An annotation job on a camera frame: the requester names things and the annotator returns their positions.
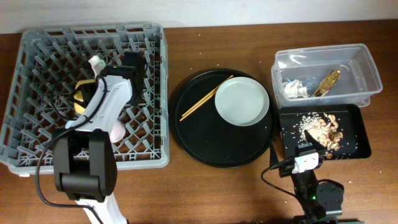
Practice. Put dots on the food scraps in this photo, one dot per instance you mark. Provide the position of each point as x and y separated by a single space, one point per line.
323 128

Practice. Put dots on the grey dishwasher rack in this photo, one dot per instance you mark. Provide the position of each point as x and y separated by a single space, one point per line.
50 63

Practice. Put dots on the pink cup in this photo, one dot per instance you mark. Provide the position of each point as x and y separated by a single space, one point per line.
117 133

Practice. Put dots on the grey plate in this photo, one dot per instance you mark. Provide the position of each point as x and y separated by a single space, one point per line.
242 101

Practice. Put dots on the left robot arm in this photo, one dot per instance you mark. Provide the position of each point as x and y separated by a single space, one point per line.
83 159

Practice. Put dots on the wooden chopstick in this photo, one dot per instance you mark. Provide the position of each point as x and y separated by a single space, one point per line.
230 77
198 104

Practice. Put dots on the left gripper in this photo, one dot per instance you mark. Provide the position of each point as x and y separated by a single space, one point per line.
89 90

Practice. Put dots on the clear plastic bin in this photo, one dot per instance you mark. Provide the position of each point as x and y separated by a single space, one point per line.
359 77

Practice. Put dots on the white napkin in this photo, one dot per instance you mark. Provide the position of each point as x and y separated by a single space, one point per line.
295 89

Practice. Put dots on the gold snack wrapper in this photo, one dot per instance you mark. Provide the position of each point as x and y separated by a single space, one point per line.
327 83

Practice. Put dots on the yellow bowl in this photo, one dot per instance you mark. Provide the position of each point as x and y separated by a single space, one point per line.
80 102

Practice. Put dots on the black rectangular tray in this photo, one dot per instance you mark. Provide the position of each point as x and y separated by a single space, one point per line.
353 145

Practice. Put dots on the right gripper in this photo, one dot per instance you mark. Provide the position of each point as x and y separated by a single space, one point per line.
286 169

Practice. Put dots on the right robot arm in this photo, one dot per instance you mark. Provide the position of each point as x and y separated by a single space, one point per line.
321 199

